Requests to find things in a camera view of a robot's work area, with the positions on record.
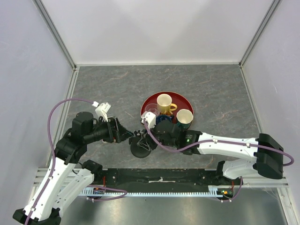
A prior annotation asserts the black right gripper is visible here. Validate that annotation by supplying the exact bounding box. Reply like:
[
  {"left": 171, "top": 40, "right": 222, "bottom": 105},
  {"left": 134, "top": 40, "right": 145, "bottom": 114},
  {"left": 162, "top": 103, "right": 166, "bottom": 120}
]
[{"left": 137, "top": 123, "right": 177, "bottom": 151}]

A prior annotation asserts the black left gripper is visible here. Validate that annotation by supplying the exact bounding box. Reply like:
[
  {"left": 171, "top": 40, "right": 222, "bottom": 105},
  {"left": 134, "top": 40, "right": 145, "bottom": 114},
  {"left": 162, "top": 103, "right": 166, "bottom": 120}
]
[{"left": 85, "top": 116, "right": 134, "bottom": 143}]

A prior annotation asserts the black phone stand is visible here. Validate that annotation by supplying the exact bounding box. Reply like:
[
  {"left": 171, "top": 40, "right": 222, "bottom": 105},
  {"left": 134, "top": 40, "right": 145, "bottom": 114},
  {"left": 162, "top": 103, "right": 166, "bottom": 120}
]
[{"left": 129, "top": 130, "right": 151, "bottom": 158}]

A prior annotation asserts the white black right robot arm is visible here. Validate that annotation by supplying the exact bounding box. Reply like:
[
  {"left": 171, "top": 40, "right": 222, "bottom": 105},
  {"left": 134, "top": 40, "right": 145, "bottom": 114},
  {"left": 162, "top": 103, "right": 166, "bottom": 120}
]
[{"left": 129, "top": 120, "right": 284, "bottom": 185}]

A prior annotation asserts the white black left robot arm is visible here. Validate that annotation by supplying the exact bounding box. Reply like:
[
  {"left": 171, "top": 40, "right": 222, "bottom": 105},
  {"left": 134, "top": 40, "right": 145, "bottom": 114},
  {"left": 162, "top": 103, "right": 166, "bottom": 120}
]
[{"left": 13, "top": 112, "right": 134, "bottom": 225}]

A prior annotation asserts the clear faceted glass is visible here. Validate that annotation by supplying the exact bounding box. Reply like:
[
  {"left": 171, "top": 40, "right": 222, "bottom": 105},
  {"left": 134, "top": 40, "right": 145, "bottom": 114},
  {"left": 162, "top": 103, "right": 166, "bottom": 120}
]
[{"left": 145, "top": 103, "right": 159, "bottom": 113}]

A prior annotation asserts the red round tray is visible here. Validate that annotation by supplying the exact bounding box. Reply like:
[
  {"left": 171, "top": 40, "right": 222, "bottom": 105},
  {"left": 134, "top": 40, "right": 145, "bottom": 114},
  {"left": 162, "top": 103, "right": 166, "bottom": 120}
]
[{"left": 141, "top": 91, "right": 194, "bottom": 124}]

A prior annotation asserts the yellow mug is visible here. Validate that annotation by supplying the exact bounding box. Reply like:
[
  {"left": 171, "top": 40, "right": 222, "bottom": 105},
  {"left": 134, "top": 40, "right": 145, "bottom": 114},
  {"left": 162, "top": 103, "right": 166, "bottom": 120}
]
[{"left": 157, "top": 94, "right": 178, "bottom": 114}]

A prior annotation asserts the green mug white inside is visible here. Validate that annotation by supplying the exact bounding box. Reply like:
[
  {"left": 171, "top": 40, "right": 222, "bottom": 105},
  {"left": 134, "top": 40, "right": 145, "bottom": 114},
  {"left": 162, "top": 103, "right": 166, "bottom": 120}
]
[{"left": 176, "top": 109, "right": 194, "bottom": 129}]

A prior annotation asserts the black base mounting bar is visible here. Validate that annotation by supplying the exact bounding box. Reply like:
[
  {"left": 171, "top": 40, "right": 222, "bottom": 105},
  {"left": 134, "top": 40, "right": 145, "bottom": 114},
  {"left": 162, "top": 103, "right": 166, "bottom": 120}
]
[{"left": 100, "top": 167, "right": 225, "bottom": 194}]

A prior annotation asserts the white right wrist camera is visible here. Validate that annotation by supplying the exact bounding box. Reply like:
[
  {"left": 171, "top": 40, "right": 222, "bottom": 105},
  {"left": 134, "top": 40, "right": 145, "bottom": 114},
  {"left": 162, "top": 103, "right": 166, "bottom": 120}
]
[{"left": 141, "top": 111, "right": 156, "bottom": 129}]

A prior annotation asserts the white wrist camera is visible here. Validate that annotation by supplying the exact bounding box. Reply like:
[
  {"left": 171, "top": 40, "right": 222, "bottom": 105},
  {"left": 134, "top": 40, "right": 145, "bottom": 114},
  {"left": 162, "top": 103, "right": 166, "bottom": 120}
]
[
  {"left": 92, "top": 101, "right": 111, "bottom": 122},
  {"left": 141, "top": 111, "right": 156, "bottom": 129}
]

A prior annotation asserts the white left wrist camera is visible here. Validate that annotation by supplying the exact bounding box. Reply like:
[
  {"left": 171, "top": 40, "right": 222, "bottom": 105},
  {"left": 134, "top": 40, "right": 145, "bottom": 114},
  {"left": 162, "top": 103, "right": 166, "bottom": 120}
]
[{"left": 92, "top": 101, "right": 111, "bottom": 122}]

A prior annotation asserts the aluminium rear frame rail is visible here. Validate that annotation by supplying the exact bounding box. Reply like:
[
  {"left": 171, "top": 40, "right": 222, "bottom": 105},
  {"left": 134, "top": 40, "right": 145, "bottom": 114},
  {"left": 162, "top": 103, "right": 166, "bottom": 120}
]
[{"left": 76, "top": 61, "right": 240, "bottom": 68}]

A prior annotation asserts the grey slotted cable duct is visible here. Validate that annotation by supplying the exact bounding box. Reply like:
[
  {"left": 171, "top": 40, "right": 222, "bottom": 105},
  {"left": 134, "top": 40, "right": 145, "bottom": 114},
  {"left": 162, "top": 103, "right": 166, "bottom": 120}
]
[{"left": 78, "top": 187, "right": 223, "bottom": 198}]

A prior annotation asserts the aluminium left frame post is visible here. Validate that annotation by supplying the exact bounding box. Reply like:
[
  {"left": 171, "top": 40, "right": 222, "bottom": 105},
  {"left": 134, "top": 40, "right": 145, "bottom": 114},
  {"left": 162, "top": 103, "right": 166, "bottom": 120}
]
[{"left": 33, "top": 0, "right": 77, "bottom": 70}]

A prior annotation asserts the aluminium frame post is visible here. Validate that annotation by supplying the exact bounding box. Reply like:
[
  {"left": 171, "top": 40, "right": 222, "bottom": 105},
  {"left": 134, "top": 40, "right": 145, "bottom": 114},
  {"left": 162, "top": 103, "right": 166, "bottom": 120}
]
[
  {"left": 239, "top": 0, "right": 281, "bottom": 68},
  {"left": 33, "top": 0, "right": 77, "bottom": 70}
]

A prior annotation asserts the aluminium right frame post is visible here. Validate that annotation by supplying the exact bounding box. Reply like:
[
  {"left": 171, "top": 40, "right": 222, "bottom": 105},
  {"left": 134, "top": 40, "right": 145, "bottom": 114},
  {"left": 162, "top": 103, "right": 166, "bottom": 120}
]
[{"left": 239, "top": 0, "right": 281, "bottom": 68}]

